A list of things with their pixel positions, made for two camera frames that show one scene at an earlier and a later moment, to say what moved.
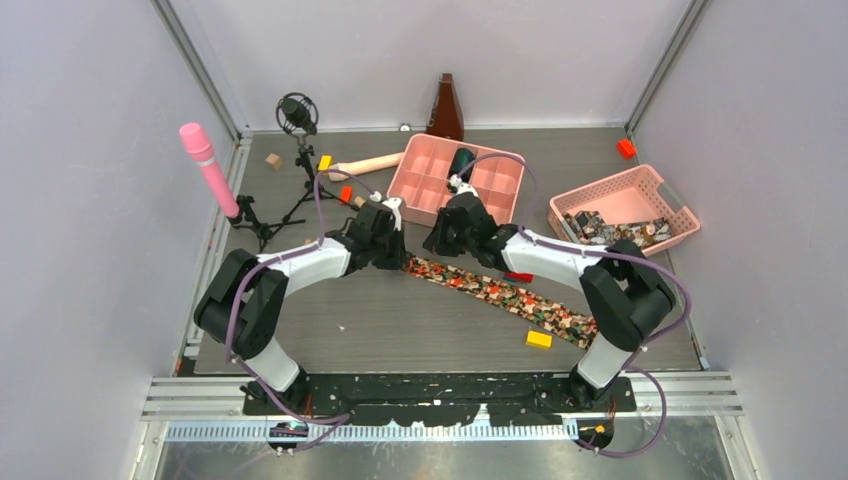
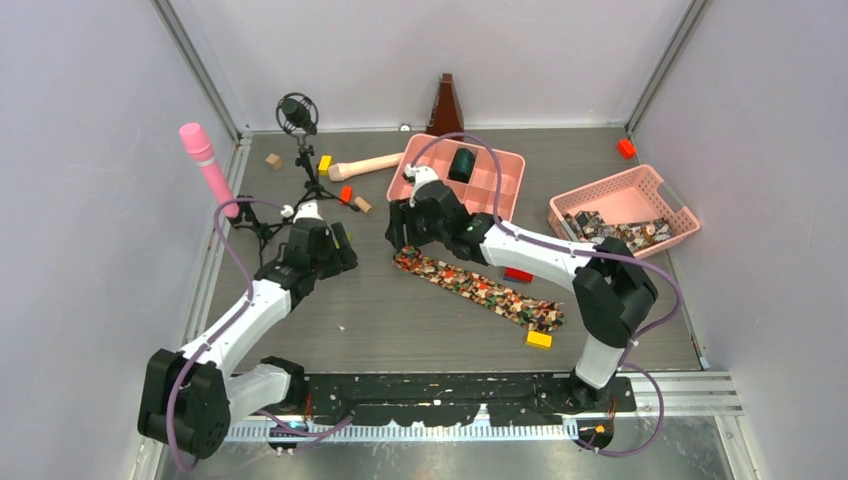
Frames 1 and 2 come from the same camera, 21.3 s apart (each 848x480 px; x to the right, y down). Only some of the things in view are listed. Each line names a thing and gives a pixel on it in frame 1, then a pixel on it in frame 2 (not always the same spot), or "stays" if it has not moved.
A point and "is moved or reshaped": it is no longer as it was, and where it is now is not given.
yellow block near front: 540,340 stays
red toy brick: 519,277 stays
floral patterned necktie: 571,324 is moved or reshaped
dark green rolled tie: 461,157 stays
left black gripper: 399,259 -> 342,257
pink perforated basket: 634,196 stays
